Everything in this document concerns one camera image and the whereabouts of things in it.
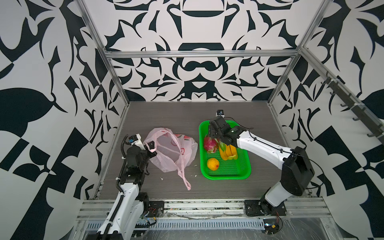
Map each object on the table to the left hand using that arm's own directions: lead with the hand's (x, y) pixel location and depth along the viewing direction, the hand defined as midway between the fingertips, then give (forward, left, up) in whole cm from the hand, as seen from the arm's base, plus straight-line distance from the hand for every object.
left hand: (153, 139), depth 81 cm
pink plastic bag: (-1, -10, -14) cm, 17 cm away
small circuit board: (-39, -57, -16) cm, 71 cm away
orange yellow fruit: (-11, -32, -9) cm, 35 cm away
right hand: (+6, -34, 0) cm, 35 cm away
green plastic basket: (-12, -47, -15) cm, 50 cm away
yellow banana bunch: (-3, -42, -12) cm, 43 cm away
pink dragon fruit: (0, -32, -8) cm, 33 cm away
